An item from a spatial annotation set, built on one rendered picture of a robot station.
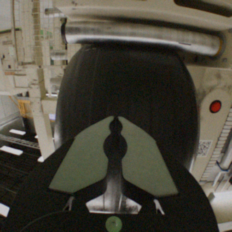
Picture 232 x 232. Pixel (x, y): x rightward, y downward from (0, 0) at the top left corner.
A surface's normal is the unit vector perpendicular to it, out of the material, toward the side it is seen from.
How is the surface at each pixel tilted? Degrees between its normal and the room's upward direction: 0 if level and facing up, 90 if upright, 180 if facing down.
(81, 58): 140
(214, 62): 90
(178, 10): 90
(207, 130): 90
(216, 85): 90
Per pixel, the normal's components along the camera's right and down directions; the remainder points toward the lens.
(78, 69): -0.22, -0.41
